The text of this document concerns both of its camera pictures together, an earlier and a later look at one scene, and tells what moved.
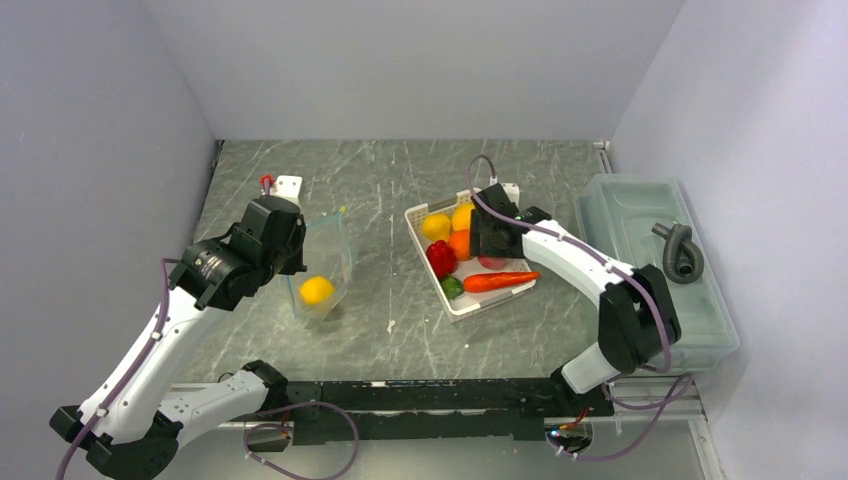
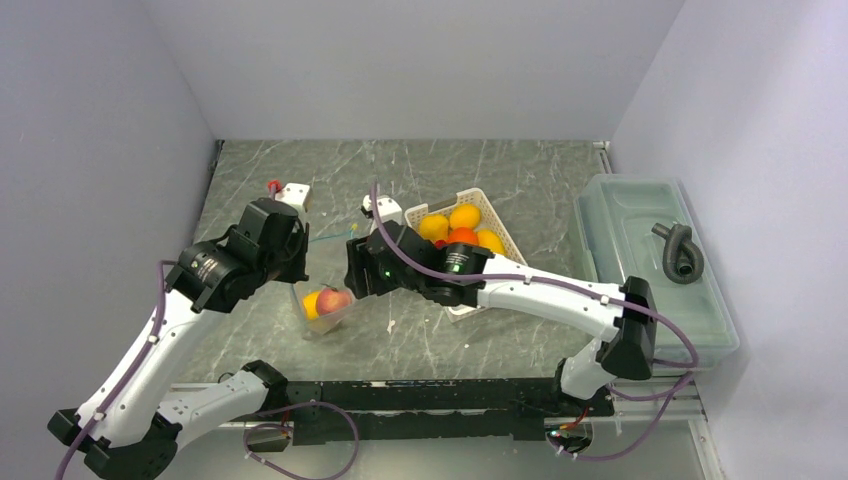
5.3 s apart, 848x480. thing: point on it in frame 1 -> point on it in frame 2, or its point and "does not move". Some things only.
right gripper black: (479, 241) -> (359, 262)
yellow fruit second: (436, 227) does not move
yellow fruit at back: (461, 217) does not move
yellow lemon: (315, 290) -> (310, 302)
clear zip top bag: (336, 258) -> (321, 309)
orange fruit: (460, 240) does not move
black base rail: (436, 410) does not move
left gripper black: (296, 262) does not move
